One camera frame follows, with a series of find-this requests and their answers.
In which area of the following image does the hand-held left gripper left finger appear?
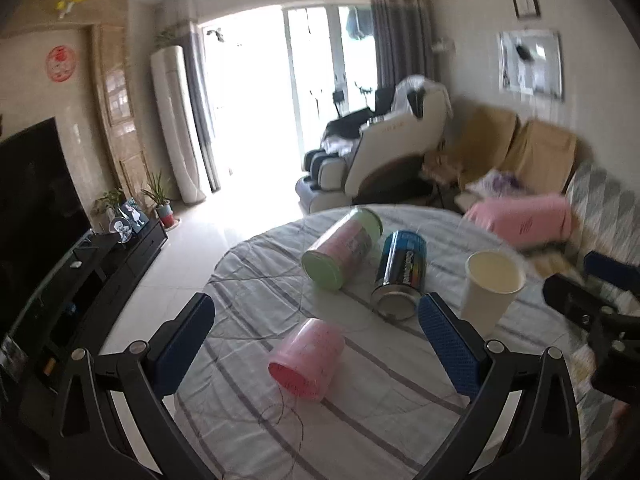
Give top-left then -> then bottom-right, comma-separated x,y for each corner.
48,292 -> 217,480

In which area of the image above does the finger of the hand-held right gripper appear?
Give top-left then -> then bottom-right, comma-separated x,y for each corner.
583,251 -> 640,293
543,274 -> 626,328

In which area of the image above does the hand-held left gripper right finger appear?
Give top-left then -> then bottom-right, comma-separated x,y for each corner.
410,292 -> 583,480

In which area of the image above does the pink plastic cup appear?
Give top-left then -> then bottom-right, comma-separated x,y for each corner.
267,317 -> 346,402

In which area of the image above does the white paper cup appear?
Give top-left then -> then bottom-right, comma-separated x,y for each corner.
459,250 -> 527,338

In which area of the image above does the grey patterned sofa cover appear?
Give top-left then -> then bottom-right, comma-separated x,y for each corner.
565,160 -> 640,286

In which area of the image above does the blue metal can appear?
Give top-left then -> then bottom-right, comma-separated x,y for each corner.
370,230 -> 427,321

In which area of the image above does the black television cabinet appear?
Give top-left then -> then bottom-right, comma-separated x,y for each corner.
0,220 -> 168,411

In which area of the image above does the tan sofa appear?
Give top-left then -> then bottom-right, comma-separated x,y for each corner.
452,107 -> 640,311

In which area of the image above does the purple and white pillow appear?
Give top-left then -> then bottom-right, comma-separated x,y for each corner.
467,169 -> 526,200

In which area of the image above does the potted plant in red pot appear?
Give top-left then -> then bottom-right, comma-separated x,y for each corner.
141,170 -> 178,229

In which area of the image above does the pink and green can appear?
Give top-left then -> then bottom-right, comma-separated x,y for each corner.
301,207 -> 384,291

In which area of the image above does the small green potted plant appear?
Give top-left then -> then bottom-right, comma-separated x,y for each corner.
94,189 -> 126,222

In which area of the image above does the black television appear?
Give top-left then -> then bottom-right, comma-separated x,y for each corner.
0,117 -> 92,333

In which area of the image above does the white massage chair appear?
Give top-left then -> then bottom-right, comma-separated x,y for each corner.
295,75 -> 453,213

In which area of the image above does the white standing air conditioner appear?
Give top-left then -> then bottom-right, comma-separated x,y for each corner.
151,45 -> 207,206

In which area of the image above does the large silver framed picture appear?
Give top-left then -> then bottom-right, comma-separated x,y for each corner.
497,29 -> 563,102

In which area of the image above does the grey patterned curtain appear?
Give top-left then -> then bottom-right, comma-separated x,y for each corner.
365,0 -> 436,92

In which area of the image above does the cartoon photo frame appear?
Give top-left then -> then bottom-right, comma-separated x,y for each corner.
117,200 -> 151,236

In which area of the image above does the red round wall sticker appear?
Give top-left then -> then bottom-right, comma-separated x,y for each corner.
46,45 -> 78,83

